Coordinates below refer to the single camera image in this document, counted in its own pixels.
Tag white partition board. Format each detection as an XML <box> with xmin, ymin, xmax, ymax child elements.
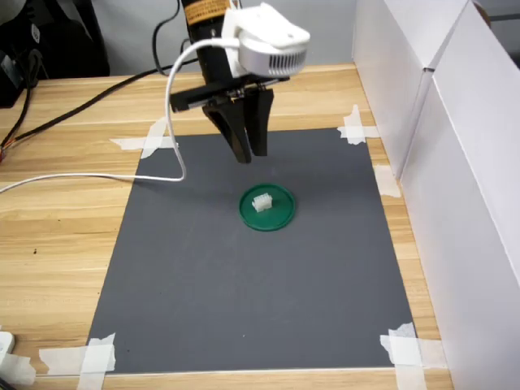
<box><xmin>400</xmin><ymin>0</ymin><xmax>520</xmax><ymax>390</ymax></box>
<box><xmin>351</xmin><ymin>0</ymin><xmax>483</xmax><ymax>182</ymax></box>

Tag white camera cable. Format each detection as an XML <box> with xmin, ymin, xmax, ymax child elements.
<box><xmin>0</xmin><ymin>35</ymin><xmax>241</xmax><ymax>194</ymax></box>

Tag white tape strip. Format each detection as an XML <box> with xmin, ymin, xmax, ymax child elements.
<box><xmin>78</xmin><ymin>331</ymin><xmax>117</xmax><ymax>390</ymax></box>
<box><xmin>343</xmin><ymin>104</ymin><xmax>366</xmax><ymax>146</ymax></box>
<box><xmin>388</xmin><ymin>323</ymin><xmax>427</xmax><ymax>390</ymax></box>
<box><xmin>372</xmin><ymin>164</ymin><xmax>403</xmax><ymax>199</ymax></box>
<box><xmin>140</xmin><ymin>117</ymin><xmax>170</xmax><ymax>159</ymax></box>
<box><xmin>38</xmin><ymin>343</ymin><xmax>117</xmax><ymax>375</ymax></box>
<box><xmin>0</xmin><ymin>352</ymin><xmax>37</xmax><ymax>387</ymax></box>
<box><xmin>379</xmin><ymin>335</ymin><xmax>447</xmax><ymax>369</ymax></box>
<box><xmin>109</xmin><ymin>136</ymin><xmax>180</xmax><ymax>152</ymax></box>
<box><xmin>336</xmin><ymin>125</ymin><xmax>381</xmax><ymax>140</ymax></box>

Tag short black cable, red wires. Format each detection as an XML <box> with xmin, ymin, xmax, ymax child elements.
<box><xmin>0</xmin><ymin>79</ymin><xmax>36</xmax><ymax>162</ymax></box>

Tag round green lid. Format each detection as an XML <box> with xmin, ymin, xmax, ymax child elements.
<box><xmin>238</xmin><ymin>183</ymin><xmax>297</xmax><ymax>232</ymax></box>

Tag small white plastic terminal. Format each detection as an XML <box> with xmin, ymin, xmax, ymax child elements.
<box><xmin>251</xmin><ymin>193</ymin><xmax>275</xmax><ymax>215</ymax></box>

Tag long black table cable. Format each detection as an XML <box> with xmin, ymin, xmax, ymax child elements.
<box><xmin>6</xmin><ymin>67</ymin><xmax>167</xmax><ymax>143</ymax></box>

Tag white camera box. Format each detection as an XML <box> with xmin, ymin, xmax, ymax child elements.
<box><xmin>221</xmin><ymin>2</ymin><xmax>312</xmax><ymax>79</ymax></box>

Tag black chair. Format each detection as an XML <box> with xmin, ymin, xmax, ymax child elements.
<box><xmin>0</xmin><ymin>0</ymin><xmax>112</xmax><ymax>79</ymax></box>

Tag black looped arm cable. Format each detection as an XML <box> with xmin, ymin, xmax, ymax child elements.
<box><xmin>151</xmin><ymin>0</ymin><xmax>189</xmax><ymax>77</ymax></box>

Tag black box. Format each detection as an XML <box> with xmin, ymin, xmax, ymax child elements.
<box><xmin>0</xmin><ymin>50</ymin><xmax>32</xmax><ymax>110</ymax></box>

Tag dark grey mat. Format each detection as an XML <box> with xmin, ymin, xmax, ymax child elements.
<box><xmin>87</xmin><ymin>128</ymin><xmax>419</xmax><ymax>374</ymax></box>

